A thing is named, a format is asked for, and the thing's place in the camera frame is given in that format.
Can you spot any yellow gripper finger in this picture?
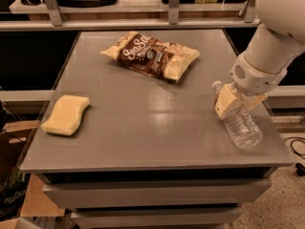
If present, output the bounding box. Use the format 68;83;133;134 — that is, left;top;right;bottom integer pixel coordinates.
214;83;242;119
244;94;267;111

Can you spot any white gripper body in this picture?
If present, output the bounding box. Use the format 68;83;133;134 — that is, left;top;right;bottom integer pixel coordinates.
231;52;287;95

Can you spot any clear plastic water bottle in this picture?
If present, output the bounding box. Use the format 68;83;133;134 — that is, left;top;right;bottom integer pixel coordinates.
213;81;263;149

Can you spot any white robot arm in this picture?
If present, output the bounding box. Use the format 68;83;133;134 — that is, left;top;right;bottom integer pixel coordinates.
214;0;305;119

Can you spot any yellow sponge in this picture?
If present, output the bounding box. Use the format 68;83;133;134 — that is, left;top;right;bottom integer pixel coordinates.
41;95;91;136

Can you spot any grey drawer cabinet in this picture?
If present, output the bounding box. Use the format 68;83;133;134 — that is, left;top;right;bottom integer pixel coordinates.
21;30;294;229

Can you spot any brown sea salt chip bag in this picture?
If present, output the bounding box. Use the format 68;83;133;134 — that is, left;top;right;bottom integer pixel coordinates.
101;31;200;81

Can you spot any metal shelf rack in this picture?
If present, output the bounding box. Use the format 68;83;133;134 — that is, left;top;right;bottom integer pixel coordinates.
0;0;259;31

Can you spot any brown cardboard box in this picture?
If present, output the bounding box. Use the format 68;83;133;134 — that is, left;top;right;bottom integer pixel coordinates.
0;120;65;229

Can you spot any black floor cable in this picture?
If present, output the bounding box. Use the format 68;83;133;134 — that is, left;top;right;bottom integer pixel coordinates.
283;136;305;177

